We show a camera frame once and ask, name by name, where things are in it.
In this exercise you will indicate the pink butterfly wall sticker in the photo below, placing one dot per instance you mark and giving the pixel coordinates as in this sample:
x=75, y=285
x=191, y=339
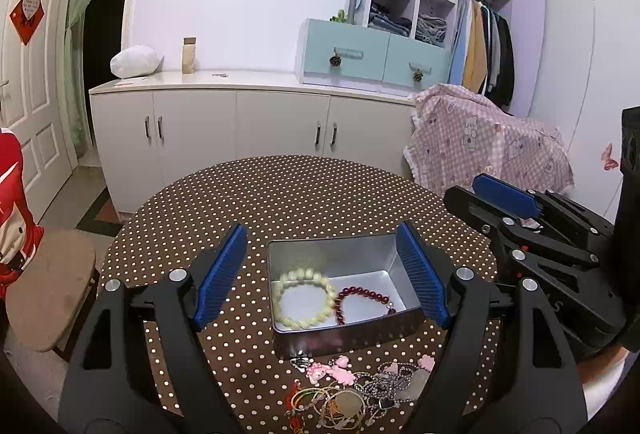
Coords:
x=609, y=156

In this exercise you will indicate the rectangular metal tin box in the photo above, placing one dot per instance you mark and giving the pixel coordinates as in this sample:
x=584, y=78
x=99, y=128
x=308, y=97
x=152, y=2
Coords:
x=345, y=336

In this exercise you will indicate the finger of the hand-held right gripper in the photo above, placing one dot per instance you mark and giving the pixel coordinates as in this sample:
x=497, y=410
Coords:
x=505, y=196
x=500, y=226

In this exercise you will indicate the wooden chair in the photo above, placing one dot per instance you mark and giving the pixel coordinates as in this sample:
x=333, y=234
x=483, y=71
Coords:
x=50, y=289

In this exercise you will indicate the small green plant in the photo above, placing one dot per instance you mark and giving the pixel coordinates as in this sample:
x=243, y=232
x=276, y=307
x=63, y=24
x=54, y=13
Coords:
x=339, y=16

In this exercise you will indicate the white panel door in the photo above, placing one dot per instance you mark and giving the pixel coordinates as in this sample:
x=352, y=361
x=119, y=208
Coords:
x=45, y=114

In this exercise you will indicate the red diamond door ornament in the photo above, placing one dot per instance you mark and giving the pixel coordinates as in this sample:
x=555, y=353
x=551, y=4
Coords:
x=26, y=14

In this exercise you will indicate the small beige box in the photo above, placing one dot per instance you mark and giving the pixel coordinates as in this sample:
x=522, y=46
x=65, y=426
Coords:
x=188, y=59

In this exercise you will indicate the pink checked cartoon blanket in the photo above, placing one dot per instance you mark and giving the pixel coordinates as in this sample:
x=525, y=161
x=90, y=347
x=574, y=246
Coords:
x=475, y=139

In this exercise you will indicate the pine cone drawer knob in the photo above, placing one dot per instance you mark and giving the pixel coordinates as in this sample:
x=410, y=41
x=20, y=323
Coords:
x=334, y=60
x=417, y=75

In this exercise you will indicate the thin gold bangles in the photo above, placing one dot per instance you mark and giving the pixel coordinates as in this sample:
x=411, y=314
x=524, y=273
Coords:
x=330, y=406

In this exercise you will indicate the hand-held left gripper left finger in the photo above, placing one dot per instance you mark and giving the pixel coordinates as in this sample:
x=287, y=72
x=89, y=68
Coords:
x=222, y=274

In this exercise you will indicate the row of hanging clothes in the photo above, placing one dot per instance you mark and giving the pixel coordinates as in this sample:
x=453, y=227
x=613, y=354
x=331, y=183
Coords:
x=475, y=49

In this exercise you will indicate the light blue drawer unit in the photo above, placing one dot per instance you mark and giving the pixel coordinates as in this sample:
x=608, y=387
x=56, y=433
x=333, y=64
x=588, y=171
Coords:
x=360, y=64

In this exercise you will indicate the lilac wardrobe door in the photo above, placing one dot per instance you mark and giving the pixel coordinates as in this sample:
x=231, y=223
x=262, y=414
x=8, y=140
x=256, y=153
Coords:
x=527, y=39

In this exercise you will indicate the silver clasp keyring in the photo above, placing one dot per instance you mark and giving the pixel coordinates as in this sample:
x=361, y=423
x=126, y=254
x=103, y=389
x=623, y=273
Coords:
x=300, y=360

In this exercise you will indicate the folded blue jeans stack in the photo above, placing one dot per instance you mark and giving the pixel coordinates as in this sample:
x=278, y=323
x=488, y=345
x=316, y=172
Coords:
x=390, y=21

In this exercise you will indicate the red and white jacket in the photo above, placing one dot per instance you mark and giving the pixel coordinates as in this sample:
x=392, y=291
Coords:
x=12, y=214

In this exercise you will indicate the folded grey jeans stack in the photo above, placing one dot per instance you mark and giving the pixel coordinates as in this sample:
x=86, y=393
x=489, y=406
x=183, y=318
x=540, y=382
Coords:
x=430, y=29

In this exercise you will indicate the green sheer curtain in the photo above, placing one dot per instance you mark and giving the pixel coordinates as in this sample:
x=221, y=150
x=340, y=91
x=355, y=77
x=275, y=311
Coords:
x=75, y=39

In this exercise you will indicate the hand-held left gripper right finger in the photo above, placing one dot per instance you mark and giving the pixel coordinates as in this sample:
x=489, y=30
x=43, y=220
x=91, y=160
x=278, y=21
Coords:
x=420, y=274

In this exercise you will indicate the white plastic bag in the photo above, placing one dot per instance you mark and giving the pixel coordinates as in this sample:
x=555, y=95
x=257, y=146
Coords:
x=135, y=62

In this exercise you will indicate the white sideboard cabinet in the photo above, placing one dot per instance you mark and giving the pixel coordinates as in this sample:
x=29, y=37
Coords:
x=250, y=124

